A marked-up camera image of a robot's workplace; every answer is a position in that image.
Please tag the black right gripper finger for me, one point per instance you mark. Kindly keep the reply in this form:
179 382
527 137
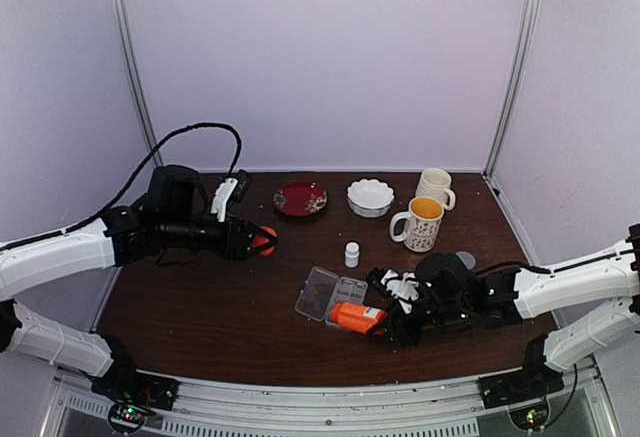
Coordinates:
395 312
387 333

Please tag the floral mug yellow inside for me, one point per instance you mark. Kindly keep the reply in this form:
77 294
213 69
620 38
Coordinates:
417 227

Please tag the aluminium frame post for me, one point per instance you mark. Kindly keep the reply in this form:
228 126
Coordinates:
527 26
133 74

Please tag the cream textured mug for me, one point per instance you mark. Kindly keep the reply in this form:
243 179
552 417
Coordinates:
436 184

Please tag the right aluminium frame post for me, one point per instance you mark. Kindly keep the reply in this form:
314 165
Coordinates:
527 26

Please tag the clear plastic pill organizer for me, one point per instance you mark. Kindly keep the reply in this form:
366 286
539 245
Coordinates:
322 290

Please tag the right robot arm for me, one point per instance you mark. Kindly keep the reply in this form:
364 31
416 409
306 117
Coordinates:
441 293

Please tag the orange pill bottle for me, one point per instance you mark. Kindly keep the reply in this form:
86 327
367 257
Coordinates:
357 318

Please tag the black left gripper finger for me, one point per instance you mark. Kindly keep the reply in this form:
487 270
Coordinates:
263 235
264 250

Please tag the white pill bottle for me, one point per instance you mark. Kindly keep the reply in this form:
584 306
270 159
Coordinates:
351 254

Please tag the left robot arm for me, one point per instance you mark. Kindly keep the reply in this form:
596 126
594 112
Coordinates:
174 213

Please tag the white scalloped bowl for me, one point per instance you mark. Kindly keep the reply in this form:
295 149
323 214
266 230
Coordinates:
370 198

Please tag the orange bottle cap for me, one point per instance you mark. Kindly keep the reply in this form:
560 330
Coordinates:
265 241

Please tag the red floral plate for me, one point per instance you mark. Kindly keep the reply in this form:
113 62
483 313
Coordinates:
300 199

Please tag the left aluminium frame post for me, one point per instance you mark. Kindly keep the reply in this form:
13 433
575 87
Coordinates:
133 74

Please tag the amber bottle grey cap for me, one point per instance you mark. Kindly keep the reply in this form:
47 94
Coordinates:
467 259

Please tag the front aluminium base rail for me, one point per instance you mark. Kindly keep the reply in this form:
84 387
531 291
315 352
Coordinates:
452 407

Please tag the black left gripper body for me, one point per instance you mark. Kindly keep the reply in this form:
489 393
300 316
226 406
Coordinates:
232 251

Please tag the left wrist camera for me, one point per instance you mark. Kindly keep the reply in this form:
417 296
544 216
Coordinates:
232 190

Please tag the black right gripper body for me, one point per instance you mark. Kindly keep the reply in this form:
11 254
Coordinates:
414 335

